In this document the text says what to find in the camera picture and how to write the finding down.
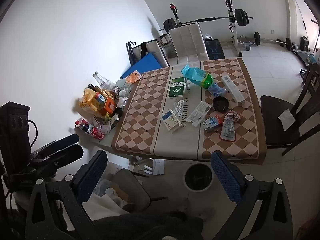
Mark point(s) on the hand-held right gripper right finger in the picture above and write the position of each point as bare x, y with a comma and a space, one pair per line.
226, 177

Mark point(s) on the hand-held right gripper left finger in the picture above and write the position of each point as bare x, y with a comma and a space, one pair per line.
92, 176

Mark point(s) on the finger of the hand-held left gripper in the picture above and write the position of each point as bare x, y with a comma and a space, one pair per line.
68, 155
62, 142

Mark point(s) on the white bin black liner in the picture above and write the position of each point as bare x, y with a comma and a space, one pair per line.
198, 180

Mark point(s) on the silver blister pack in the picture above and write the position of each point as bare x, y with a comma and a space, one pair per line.
178, 107

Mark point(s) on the blue wrapper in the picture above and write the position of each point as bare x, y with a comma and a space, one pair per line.
215, 89

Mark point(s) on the clear plastic bag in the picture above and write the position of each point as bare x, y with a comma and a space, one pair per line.
103, 186

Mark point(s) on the cola bottle red cap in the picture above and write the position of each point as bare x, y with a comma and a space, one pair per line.
85, 126

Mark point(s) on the white cloth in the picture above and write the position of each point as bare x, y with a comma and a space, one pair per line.
100, 205

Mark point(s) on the red drink can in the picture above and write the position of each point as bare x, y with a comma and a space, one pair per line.
98, 133

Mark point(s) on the cardboard box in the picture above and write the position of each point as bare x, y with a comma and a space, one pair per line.
122, 196

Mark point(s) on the red white snack packet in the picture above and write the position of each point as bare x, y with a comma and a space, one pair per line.
228, 130

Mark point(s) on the yellow plastic bag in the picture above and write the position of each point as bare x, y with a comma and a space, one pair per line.
87, 101

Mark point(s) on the small blue milk carton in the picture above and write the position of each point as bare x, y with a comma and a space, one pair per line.
212, 123

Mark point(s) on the small blue white carton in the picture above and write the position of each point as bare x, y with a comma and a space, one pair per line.
100, 97

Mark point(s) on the white cardboard pieces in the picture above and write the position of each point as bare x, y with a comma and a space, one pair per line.
150, 167

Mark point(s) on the orange box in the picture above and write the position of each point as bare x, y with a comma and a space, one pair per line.
109, 105

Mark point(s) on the black round lid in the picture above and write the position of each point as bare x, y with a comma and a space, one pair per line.
118, 111

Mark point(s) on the dark wooden chair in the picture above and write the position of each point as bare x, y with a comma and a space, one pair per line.
275, 130

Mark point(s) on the white flattened carton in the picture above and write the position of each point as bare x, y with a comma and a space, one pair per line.
198, 113

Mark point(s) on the crumpled white tissue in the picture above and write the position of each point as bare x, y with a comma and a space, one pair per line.
122, 102

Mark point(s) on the clear glass bottle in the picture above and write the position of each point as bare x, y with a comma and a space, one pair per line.
100, 80

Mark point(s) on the black round dish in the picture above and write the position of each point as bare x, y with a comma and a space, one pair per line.
220, 103

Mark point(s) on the dark fleece clothing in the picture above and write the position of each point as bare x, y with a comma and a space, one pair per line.
150, 227

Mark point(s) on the white blue medicine box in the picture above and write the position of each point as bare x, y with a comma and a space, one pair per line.
170, 121

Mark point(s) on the brown checked tablecloth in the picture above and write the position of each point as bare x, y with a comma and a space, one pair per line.
150, 120

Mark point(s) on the long white box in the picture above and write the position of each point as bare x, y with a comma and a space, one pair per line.
233, 90

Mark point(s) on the orange packet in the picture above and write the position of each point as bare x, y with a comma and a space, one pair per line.
133, 77

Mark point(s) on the green medicine box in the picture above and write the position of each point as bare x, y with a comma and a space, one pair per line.
177, 91

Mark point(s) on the teal green plastic bag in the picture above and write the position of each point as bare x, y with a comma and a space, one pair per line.
197, 76

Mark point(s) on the blue mat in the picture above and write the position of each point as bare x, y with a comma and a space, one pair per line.
145, 63

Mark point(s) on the black bench pad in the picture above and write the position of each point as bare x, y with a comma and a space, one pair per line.
213, 50

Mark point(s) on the cream padded chair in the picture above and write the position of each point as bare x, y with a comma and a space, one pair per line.
187, 42

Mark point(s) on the small barbell black plates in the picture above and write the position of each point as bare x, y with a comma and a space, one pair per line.
270, 40

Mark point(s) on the black speaker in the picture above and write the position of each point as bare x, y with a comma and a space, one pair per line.
304, 43

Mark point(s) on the barbell with black plates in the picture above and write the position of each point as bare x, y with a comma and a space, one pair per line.
205, 20

